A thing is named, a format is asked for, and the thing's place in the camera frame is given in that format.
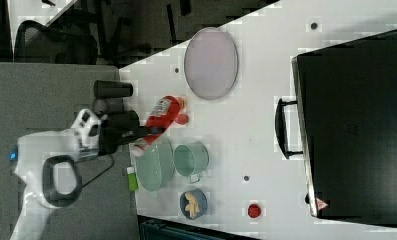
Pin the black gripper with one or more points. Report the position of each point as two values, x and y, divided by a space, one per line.
121 128

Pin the red ketchup bottle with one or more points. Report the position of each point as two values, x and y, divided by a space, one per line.
161 117

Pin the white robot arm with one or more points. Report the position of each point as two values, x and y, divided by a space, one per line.
47 163

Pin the green oval strainer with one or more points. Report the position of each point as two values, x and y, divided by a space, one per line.
155 167

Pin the red tomato toy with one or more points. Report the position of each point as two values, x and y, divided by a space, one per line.
182 119

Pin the green bottle white cap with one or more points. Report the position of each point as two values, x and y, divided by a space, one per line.
132 179

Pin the green metal pot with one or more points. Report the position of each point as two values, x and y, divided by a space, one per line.
191 160

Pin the black cylinder cup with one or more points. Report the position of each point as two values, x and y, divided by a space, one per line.
112 89

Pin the blue bowl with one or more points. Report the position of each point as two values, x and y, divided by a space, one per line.
202 201

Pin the yellow food in bowl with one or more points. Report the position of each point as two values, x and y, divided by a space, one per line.
192 207

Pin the grey round plate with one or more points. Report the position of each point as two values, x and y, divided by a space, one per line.
211 63

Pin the dark blue crate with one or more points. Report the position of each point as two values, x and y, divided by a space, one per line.
159 230

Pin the black office chair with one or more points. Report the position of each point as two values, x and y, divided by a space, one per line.
55 44

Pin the black toaster oven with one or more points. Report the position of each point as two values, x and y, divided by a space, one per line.
346 99

